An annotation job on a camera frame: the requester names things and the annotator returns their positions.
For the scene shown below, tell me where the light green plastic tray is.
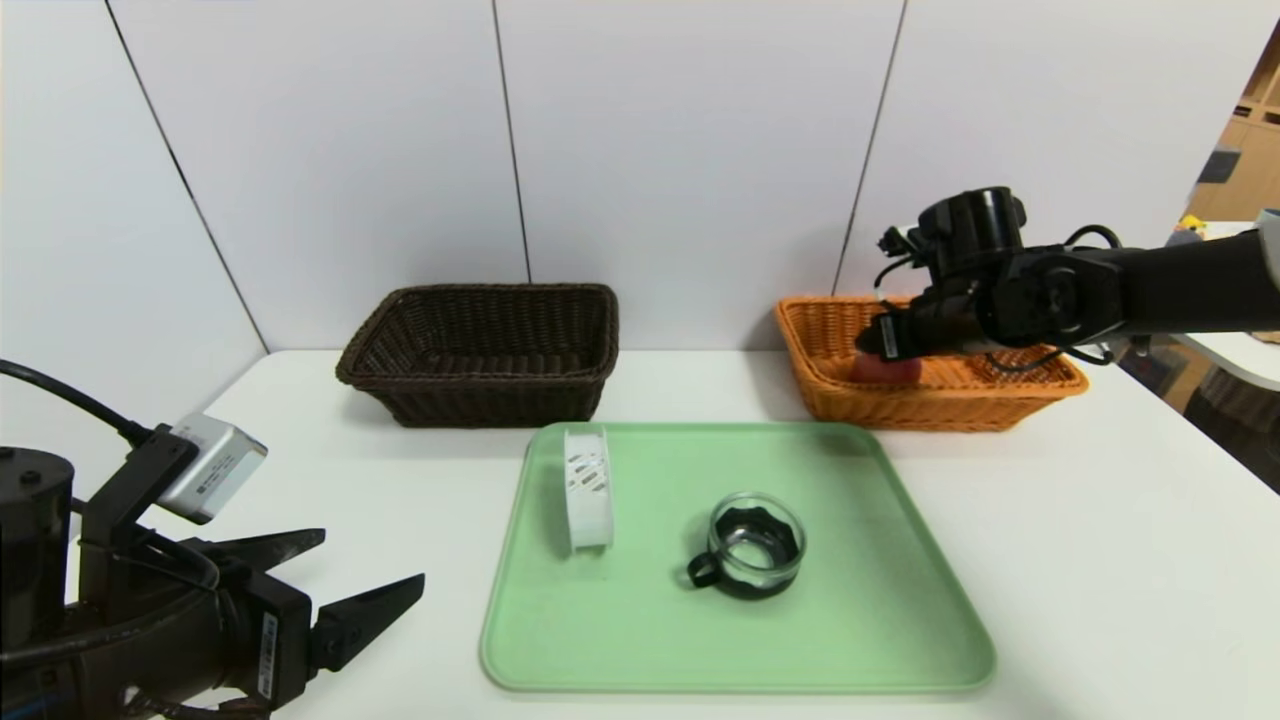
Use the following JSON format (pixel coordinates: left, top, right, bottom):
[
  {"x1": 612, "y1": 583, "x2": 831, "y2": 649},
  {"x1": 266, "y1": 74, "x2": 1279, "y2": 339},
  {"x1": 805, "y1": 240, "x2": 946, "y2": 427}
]
[{"x1": 480, "y1": 421, "x2": 996, "y2": 693}]

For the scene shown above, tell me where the dark woven bin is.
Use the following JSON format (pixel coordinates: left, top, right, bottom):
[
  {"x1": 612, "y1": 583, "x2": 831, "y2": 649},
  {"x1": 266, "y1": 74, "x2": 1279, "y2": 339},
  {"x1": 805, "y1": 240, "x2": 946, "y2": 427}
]
[{"x1": 1185, "y1": 370, "x2": 1280, "y2": 481}]

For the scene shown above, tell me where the glass cup with black holder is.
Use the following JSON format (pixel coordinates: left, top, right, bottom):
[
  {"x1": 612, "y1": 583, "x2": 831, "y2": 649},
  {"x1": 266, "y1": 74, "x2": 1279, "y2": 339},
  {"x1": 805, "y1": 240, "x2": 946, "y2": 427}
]
[{"x1": 686, "y1": 490, "x2": 807, "y2": 599}]

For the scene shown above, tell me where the wooden shelf unit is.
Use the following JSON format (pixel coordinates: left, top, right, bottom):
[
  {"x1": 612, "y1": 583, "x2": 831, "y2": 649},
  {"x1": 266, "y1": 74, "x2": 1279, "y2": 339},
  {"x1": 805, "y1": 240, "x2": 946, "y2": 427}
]
[{"x1": 1185, "y1": 20, "x2": 1280, "y2": 226}]

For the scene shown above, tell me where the dark brown wicker basket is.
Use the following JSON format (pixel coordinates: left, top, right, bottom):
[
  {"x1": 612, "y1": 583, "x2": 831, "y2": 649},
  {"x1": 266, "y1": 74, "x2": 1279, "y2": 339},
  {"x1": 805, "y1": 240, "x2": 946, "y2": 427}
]
[{"x1": 337, "y1": 285, "x2": 620, "y2": 429}]

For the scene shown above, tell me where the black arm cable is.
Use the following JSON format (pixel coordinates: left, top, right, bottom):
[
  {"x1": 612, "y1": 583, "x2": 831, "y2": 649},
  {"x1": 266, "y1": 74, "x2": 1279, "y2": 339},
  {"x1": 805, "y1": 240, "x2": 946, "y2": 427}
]
[
  {"x1": 985, "y1": 225, "x2": 1129, "y2": 374},
  {"x1": 0, "y1": 358, "x2": 153, "y2": 448}
]

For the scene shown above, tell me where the white side table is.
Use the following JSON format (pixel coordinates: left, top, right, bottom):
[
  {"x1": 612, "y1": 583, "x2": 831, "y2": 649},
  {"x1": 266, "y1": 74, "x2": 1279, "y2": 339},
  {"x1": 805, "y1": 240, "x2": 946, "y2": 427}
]
[{"x1": 1170, "y1": 330, "x2": 1280, "y2": 393}]

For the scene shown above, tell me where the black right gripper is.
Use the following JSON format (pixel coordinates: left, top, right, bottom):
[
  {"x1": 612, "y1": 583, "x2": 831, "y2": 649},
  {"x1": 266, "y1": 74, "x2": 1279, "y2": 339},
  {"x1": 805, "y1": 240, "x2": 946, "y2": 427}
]
[{"x1": 855, "y1": 298, "x2": 983, "y2": 363}]

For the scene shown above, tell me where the white tape roll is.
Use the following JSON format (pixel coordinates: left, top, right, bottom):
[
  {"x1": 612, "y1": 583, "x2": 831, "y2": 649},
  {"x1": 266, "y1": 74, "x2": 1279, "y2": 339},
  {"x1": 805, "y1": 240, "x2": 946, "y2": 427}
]
[{"x1": 563, "y1": 425, "x2": 615, "y2": 552}]

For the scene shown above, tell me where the red peach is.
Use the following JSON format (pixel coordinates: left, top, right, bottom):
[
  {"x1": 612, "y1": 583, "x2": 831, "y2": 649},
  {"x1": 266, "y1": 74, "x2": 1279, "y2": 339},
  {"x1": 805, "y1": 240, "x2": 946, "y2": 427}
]
[{"x1": 850, "y1": 352, "x2": 923, "y2": 386}]

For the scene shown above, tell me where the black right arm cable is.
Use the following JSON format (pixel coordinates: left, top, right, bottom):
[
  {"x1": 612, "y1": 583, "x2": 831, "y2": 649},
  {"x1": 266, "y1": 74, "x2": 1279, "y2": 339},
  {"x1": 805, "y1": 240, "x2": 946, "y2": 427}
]
[{"x1": 985, "y1": 225, "x2": 1129, "y2": 374}]

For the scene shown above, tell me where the orange wicker basket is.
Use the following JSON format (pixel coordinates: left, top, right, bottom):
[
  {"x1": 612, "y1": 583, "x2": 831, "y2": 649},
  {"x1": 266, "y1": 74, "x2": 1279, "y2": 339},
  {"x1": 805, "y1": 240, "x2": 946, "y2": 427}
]
[{"x1": 773, "y1": 295, "x2": 1089, "y2": 433}]

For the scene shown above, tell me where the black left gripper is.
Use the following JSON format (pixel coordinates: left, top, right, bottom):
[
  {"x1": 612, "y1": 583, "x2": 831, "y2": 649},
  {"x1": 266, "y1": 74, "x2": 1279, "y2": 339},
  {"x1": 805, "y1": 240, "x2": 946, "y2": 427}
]
[{"x1": 78, "y1": 528, "x2": 426, "y2": 720}]

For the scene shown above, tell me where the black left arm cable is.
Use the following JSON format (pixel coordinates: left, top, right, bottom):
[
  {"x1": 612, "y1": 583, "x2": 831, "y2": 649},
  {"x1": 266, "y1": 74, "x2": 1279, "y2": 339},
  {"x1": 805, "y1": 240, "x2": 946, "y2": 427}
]
[{"x1": 0, "y1": 358, "x2": 153, "y2": 448}]

